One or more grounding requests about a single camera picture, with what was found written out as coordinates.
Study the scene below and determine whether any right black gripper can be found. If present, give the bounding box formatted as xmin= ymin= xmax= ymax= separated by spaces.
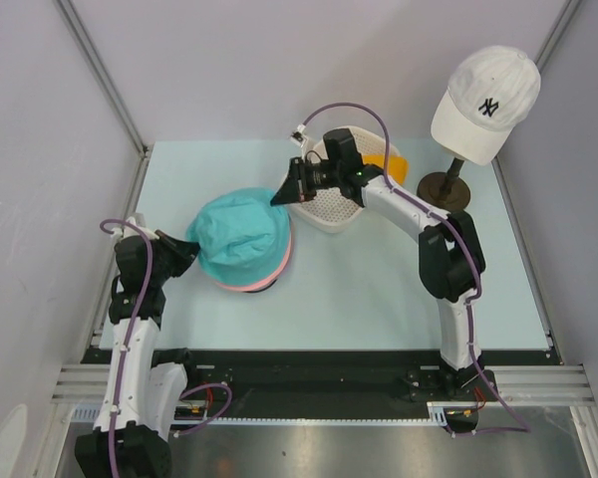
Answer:
xmin=273 ymin=156 xmax=343 ymax=206

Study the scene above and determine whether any teal hat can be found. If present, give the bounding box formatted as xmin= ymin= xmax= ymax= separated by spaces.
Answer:
xmin=185 ymin=187 xmax=293 ymax=280

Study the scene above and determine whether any pink bucket hat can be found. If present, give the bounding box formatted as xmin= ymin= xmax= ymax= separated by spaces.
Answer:
xmin=213 ymin=234 xmax=294 ymax=293

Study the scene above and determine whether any orange hat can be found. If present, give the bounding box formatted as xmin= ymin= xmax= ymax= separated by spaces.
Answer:
xmin=362 ymin=154 xmax=409 ymax=185

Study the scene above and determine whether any white hat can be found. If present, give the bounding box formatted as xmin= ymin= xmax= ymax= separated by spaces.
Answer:
xmin=431 ymin=45 xmax=541 ymax=165

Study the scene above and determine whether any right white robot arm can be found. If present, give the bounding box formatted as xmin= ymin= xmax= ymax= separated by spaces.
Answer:
xmin=271 ymin=125 xmax=485 ymax=399

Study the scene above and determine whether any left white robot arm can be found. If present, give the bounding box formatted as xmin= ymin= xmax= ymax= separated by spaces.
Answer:
xmin=75 ymin=220 xmax=200 ymax=477

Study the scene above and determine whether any white plastic basket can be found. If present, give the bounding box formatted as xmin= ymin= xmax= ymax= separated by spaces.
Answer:
xmin=288 ymin=125 xmax=403 ymax=234

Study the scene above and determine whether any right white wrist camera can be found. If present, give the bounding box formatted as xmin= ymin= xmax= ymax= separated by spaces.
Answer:
xmin=289 ymin=124 xmax=316 ymax=159

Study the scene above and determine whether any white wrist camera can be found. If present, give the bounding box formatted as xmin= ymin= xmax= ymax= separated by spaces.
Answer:
xmin=289 ymin=124 xmax=316 ymax=159
xmin=124 ymin=213 xmax=146 ymax=236

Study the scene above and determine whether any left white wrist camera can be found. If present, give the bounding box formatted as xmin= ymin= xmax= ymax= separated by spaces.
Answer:
xmin=124 ymin=213 xmax=146 ymax=236

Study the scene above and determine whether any black wire hat stand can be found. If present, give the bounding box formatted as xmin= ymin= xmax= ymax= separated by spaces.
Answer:
xmin=244 ymin=280 xmax=277 ymax=294

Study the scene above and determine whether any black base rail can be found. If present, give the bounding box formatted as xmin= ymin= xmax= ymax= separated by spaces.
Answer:
xmin=79 ymin=348 xmax=499 ymax=424

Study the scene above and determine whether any aluminium frame rail left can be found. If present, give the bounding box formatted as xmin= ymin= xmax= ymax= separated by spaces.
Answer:
xmin=51 ymin=364 xmax=110 ymax=404

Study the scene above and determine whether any aluminium frame rail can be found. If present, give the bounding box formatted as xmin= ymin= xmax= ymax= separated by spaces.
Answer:
xmin=51 ymin=364 xmax=110 ymax=404
xmin=490 ymin=365 xmax=595 ymax=406

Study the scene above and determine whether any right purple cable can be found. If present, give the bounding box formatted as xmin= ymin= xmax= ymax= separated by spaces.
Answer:
xmin=298 ymin=101 xmax=481 ymax=305

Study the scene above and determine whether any white cable duct left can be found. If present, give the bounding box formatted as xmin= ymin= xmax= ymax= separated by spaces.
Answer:
xmin=69 ymin=402 xmax=215 ymax=424

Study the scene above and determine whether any white cable duct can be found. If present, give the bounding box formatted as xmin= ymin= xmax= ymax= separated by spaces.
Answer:
xmin=69 ymin=402 xmax=215 ymax=424
xmin=427 ymin=401 xmax=479 ymax=424

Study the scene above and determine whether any white cable duct right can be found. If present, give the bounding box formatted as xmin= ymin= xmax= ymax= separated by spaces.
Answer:
xmin=427 ymin=401 xmax=479 ymax=424

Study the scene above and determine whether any aluminium frame rail right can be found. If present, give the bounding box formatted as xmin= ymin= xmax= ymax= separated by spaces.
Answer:
xmin=490 ymin=365 xmax=595 ymax=406

